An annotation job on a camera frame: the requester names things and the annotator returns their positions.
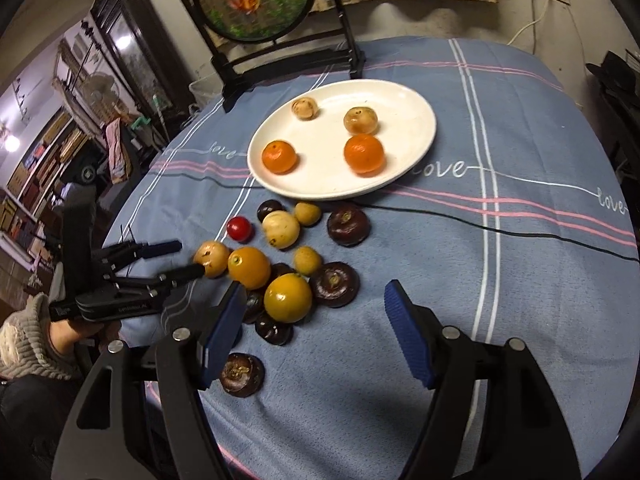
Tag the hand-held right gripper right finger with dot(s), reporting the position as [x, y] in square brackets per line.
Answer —
[407, 332]

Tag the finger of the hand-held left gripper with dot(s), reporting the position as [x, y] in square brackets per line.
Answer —
[160, 247]
[180, 274]

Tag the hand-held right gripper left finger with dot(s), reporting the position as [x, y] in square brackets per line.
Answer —
[224, 330]

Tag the tan round fruit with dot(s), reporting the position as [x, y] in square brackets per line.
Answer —
[211, 258]
[305, 108]
[360, 120]

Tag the yellow orange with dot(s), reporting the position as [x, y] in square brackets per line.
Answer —
[248, 267]
[287, 297]

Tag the red cherry tomato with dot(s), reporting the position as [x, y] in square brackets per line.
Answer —
[239, 228]

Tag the dark water chestnut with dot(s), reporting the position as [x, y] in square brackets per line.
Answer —
[253, 306]
[348, 226]
[269, 207]
[273, 332]
[334, 284]
[280, 268]
[241, 374]

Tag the white plate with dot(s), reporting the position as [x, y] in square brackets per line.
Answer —
[400, 110]

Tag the person's left hand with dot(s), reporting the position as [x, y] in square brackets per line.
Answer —
[65, 332]

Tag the pink cloth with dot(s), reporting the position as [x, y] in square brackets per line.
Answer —
[116, 150]

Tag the shelf with boxes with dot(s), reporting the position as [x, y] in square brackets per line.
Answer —
[50, 145]

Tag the small yellow fruit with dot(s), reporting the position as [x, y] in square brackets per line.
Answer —
[307, 213]
[306, 260]

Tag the pale yellow round fruit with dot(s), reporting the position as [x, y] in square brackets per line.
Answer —
[281, 229]

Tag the glowing lamp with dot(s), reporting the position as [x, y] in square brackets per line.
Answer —
[9, 142]

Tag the blue striped tablecloth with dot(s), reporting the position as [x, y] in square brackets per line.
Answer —
[525, 310]

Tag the orange mandarin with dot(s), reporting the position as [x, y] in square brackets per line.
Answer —
[363, 154]
[279, 156]

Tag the electric fan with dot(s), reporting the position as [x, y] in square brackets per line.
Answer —
[95, 91]

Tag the white basket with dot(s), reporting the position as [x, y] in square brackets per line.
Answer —
[202, 92]

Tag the dark wooden cabinet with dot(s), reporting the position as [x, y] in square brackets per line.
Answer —
[107, 5]

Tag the black hat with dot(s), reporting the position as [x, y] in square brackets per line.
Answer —
[615, 72]

